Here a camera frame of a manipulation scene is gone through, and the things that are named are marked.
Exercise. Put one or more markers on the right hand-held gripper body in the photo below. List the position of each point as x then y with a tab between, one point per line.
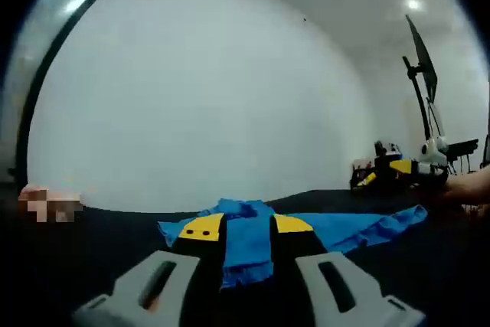
430	151

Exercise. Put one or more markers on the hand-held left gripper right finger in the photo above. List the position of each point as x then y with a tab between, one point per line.
344	292

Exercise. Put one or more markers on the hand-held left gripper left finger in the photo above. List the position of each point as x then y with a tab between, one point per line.
153	288

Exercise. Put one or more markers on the blue cloth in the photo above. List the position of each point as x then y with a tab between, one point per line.
247	242

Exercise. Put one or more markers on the black monitor on stand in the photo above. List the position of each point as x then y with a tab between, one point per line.
423	55

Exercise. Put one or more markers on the black door frame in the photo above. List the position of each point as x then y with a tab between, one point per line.
42	74

